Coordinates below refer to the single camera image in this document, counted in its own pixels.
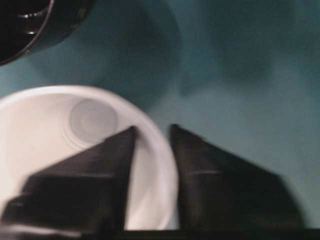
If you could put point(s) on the white paper cup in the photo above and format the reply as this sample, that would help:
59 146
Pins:
37 137

